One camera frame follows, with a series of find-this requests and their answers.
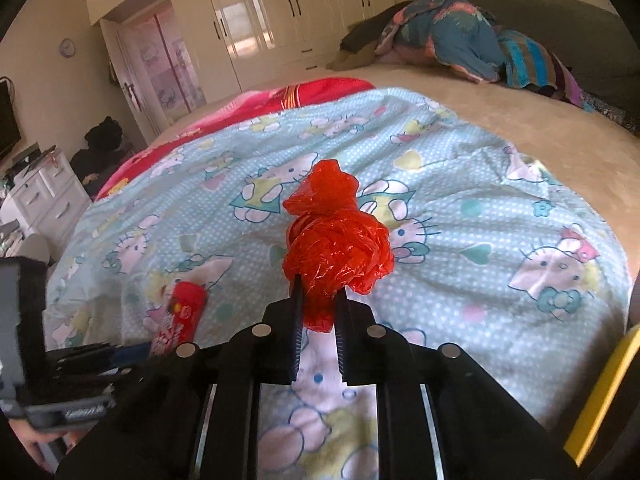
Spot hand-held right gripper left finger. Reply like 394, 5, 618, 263
55, 272, 306, 480

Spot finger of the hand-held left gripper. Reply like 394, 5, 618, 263
75, 341, 153, 377

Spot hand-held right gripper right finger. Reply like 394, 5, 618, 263
334, 290, 581, 480

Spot red candy wrapper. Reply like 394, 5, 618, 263
149, 281, 208, 358

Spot red plastic bag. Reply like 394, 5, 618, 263
281, 158, 396, 333

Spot yellow rimmed black bin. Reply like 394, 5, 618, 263
562, 325, 640, 466

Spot person's left hand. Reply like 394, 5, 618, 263
10, 417, 76, 466

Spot white drawer cabinet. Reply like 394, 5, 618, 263
0, 145, 93, 266

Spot blue cartoon print blanket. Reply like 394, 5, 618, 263
42, 87, 636, 480

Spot black television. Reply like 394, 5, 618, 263
0, 77, 22, 161

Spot red blanket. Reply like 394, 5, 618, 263
95, 77, 376, 201

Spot white room door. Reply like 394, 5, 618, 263
100, 19, 156, 143

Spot pink cartoon sliding door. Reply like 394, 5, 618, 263
117, 2, 208, 133

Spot olive brown cloth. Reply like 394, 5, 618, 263
326, 22, 388, 72

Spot cream wardrobe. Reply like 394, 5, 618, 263
86, 0, 396, 92

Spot blue floral quilt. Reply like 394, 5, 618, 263
375, 0, 503, 83

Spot striped blanket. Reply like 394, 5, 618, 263
495, 29, 586, 108

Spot dark patterned cloth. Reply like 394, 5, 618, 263
580, 92, 640, 133

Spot grey headboard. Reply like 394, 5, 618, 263
450, 0, 640, 121

